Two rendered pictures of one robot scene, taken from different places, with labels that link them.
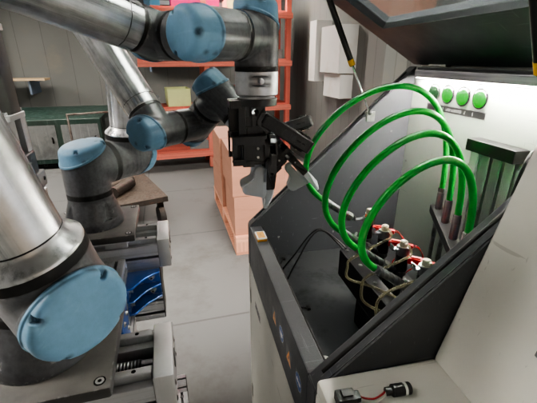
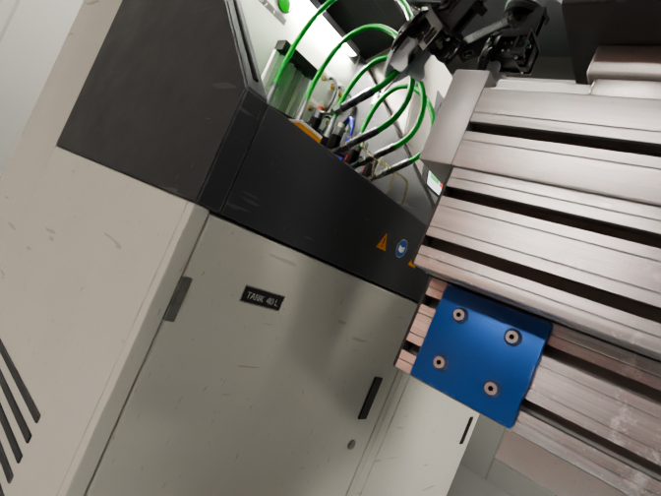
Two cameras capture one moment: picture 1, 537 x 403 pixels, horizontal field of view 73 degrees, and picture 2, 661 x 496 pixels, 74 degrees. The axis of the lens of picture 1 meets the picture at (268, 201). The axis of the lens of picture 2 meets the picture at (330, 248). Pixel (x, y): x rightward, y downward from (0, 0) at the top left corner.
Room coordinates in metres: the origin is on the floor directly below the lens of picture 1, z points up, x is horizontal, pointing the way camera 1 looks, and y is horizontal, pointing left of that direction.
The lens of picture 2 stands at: (1.31, 0.61, 0.78)
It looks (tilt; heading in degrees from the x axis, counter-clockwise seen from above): 2 degrees up; 233
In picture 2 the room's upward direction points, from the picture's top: 23 degrees clockwise
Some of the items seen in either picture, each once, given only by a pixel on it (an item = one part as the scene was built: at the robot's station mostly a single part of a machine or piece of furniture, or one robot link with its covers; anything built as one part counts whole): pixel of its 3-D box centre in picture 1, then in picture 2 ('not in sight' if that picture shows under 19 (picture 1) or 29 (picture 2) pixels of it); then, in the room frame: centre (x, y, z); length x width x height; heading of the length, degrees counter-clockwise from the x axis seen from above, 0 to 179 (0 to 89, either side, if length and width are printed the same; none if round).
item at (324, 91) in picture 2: not in sight; (322, 113); (0.67, -0.57, 1.20); 0.13 x 0.03 x 0.31; 12
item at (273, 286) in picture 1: (277, 301); (359, 229); (0.79, -0.03, 0.87); 0.62 x 0.04 x 0.16; 12
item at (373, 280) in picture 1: (383, 306); not in sight; (0.73, -0.28, 0.91); 0.34 x 0.10 x 0.15; 12
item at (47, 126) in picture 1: (52, 134); not in sight; (5.70, 3.43, 0.35); 1.76 x 1.65 x 0.70; 105
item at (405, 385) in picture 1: (373, 393); not in sight; (0.41, -0.16, 0.99); 0.12 x 0.02 x 0.02; 100
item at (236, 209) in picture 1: (267, 178); not in sight; (3.29, 0.01, 0.41); 1.39 x 0.99 x 0.82; 11
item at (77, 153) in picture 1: (87, 165); not in sight; (0.94, 0.49, 1.20); 0.13 x 0.12 x 0.14; 147
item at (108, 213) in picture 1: (93, 205); not in sight; (0.93, 0.49, 1.09); 0.15 x 0.15 x 0.10
